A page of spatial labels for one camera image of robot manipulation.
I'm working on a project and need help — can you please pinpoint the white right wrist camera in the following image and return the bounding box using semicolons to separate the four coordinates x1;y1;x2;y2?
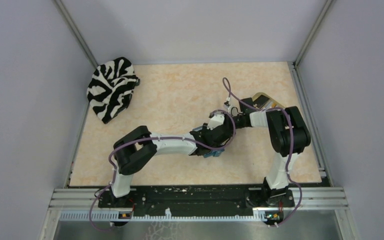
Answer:
223;101;233;113

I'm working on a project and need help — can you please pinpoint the teal leather card holder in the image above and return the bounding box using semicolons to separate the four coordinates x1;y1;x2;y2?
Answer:
203;149;225;158

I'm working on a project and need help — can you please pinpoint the zebra striped cloth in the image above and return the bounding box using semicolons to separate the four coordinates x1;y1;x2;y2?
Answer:
86;57;141;124

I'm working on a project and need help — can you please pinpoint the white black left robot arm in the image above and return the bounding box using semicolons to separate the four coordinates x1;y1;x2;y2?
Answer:
108;112;237;207

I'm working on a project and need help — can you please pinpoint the beige card tray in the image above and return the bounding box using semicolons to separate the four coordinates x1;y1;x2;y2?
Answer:
251;92;285;109

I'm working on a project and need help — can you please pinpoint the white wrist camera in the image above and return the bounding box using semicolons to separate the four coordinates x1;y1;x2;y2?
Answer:
207;113;225;130
223;101;233;113

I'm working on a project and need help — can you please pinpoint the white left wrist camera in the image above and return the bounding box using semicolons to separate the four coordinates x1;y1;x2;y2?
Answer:
207;113;225;130

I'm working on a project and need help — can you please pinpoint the aluminium frame rail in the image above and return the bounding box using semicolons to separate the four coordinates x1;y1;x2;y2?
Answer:
48;187;349;223

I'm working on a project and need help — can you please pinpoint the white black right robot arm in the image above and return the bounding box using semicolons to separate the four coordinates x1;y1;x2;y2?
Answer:
233;97;311;206

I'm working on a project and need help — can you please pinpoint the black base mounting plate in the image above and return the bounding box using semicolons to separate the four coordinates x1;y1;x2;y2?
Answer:
98;184;296;217

